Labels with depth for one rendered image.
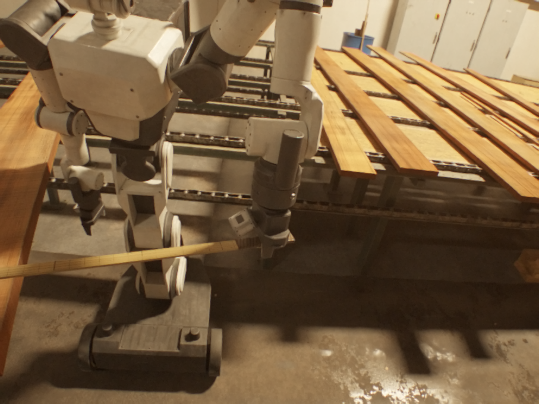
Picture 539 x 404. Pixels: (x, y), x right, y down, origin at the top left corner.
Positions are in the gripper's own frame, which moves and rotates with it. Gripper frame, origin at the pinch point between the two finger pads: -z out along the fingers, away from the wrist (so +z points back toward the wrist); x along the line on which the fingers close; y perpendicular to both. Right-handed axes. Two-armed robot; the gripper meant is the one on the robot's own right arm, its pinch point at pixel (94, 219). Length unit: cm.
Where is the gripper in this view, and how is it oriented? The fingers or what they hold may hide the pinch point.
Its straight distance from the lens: 149.7
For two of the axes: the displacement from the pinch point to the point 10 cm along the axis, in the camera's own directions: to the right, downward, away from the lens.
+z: 1.8, -6.7, -7.2
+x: -1.7, 7.0, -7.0
